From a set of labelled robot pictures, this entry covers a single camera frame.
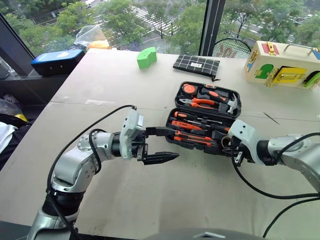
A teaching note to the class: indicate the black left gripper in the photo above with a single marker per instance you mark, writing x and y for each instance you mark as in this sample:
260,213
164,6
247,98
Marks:
139,147

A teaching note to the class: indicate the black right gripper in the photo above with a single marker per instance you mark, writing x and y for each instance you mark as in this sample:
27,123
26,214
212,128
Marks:
235,143

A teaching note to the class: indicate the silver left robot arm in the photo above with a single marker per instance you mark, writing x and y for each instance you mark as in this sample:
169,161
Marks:
75,162

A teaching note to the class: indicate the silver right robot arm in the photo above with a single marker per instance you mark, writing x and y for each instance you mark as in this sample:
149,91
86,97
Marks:
295,155

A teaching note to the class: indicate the black plastic tool case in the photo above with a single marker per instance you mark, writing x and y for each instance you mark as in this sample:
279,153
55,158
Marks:
212,150

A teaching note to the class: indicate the wooden latch busy box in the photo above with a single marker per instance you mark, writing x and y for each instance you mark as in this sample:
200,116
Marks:
280,56

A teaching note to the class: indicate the orange black tape measure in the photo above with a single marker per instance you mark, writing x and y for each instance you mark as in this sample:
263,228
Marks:
190,89

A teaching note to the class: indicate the green foam block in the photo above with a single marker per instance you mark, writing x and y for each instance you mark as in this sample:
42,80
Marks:
146,58

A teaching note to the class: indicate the black white checked pouch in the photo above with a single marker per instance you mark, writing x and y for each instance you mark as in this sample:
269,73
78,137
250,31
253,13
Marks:
195,63

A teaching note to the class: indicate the badminton racket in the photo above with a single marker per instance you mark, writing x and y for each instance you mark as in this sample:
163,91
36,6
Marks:
226,50

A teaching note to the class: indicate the orange yellow soft object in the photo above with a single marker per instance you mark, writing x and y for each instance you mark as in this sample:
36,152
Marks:
98,45

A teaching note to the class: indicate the clear plastic bag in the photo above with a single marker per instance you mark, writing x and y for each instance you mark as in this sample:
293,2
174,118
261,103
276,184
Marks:
88,33

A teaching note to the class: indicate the blue black box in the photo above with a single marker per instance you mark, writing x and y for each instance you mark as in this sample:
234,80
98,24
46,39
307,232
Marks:
55,62

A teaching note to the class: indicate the dark window sill ledge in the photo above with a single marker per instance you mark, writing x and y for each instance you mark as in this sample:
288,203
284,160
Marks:
32,86

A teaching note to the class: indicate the yellow item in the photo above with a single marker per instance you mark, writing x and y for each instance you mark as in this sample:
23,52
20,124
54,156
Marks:
21,118

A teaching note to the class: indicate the black bag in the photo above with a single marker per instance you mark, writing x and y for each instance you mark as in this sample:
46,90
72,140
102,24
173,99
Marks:
17,140

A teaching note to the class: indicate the white cloth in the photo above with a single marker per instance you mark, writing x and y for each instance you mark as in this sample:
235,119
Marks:
6,135

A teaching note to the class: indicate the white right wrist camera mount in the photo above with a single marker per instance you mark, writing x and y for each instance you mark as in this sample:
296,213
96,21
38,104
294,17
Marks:
246,135

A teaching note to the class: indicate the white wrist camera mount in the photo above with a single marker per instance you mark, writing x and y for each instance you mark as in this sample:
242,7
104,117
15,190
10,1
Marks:
128,135
246,135

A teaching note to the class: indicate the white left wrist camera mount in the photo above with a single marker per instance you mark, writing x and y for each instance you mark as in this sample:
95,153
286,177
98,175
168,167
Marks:
128,135

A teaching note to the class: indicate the dark vertical window post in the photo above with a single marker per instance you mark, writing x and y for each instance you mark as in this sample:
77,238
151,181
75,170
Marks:
212,25

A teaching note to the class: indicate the slanted dark window frame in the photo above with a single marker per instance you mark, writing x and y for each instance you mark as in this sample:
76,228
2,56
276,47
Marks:
15,47

